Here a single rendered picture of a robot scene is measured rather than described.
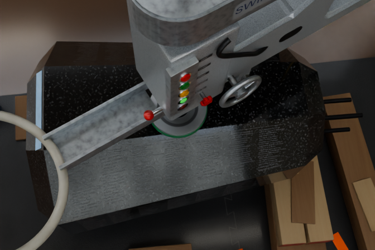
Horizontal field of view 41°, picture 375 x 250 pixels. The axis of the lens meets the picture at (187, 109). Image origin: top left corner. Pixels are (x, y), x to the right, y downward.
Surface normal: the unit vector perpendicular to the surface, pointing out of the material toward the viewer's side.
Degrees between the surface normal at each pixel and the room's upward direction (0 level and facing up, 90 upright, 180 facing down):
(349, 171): 0
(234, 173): 45
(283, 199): 0
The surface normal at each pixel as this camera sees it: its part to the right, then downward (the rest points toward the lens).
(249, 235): 0.04, -0.35
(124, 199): 0.13, 0.41
